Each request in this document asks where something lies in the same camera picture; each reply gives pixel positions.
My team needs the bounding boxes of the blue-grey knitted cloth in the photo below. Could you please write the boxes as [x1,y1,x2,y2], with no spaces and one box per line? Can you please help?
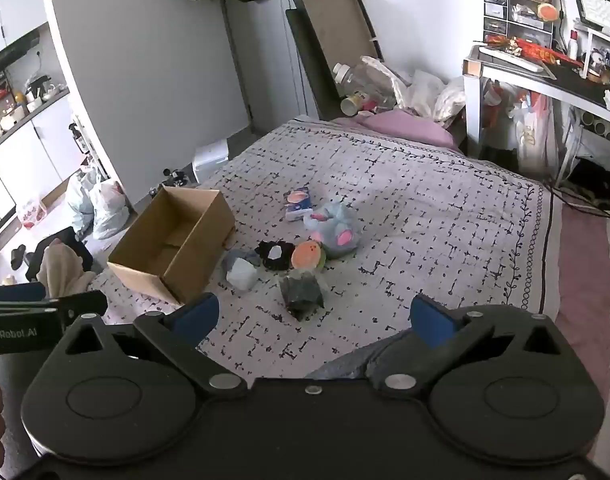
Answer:
[222,248,262,274]

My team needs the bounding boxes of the white crumpled plastic bags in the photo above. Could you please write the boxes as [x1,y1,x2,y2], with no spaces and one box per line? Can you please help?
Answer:
[394,69,469,124]

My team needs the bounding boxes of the black framed brown board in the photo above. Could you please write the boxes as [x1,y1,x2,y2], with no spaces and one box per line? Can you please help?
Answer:
[285,0,386,121]

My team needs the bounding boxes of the white box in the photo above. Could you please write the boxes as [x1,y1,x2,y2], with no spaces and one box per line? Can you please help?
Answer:
[192,142,230,184]

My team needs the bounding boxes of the white keyboard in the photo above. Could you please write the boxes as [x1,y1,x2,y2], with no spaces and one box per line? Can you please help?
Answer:
[577,0,610,37]

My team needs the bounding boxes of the pink bed sheet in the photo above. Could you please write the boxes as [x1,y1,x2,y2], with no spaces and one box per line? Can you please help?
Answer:
[330,110,610,411]

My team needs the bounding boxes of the red snack packets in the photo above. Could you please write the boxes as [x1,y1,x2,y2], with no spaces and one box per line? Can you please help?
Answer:
[484,34,582,67]

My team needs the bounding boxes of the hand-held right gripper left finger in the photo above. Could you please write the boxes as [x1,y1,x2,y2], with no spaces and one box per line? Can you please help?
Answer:
[55,291,249,401]

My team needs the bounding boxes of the red and white bag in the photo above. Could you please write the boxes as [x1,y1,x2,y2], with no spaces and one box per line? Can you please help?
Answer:
[15,198,48,230]

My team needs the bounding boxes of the clear plastic bottle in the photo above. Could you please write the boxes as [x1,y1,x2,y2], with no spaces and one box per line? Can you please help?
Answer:
[332,62,387,102]

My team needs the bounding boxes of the paper cup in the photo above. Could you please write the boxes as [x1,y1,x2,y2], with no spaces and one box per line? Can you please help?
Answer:
[340,93,367,116]

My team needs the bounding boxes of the black lace cloth white patch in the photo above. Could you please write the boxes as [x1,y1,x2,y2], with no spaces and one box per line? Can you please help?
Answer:
[255,240,295,272]

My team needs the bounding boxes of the white hanging shopping bag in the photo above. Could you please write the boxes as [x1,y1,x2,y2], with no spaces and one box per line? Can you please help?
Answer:
[514,89,557,182]

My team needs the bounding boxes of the dark grey bagged cloth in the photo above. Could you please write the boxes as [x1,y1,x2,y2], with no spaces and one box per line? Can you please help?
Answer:
[278,268,326,321]

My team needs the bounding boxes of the white translucent soft block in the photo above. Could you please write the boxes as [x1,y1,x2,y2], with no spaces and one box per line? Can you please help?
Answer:
[226,258,260,291]

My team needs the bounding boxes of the white tied plastic bags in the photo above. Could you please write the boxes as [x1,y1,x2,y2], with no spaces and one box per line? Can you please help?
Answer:
[65,170,132,241]

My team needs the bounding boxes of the grey drawer organizer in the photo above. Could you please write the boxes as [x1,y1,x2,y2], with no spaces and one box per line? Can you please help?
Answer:
[482,0,555,52]

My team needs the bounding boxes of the brown cardboard box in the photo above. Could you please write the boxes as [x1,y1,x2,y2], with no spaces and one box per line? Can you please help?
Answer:
[107,186,237,306]

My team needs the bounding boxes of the white desk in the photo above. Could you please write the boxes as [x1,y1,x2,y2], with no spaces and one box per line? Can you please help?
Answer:
[462,44,610,162]

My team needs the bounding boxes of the black slippers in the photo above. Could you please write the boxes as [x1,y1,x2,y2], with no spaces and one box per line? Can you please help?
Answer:
[9,243,36,271]

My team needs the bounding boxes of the light blue plush toy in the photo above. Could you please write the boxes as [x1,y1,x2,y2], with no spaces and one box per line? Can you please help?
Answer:
[303,200,360,260]

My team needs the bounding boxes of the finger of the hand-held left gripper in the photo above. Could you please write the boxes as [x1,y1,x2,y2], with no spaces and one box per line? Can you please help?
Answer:
[0,290,108,318]

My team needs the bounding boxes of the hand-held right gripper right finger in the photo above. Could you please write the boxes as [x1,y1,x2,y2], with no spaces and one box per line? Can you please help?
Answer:
[367,293,575,401]

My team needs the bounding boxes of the kitchen counter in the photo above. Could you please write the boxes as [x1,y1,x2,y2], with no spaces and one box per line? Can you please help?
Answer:
[0,85,71,157]

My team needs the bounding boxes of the black garment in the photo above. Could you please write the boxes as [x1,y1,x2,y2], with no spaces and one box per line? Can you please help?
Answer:
[25,227,94,282]

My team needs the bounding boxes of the blue planet print tissue pack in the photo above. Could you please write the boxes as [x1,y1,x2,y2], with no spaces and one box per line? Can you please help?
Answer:
[284,187,314,222]

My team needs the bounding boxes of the beige garment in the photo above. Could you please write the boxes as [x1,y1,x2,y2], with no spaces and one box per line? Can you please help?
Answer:
[36,242,97,299]

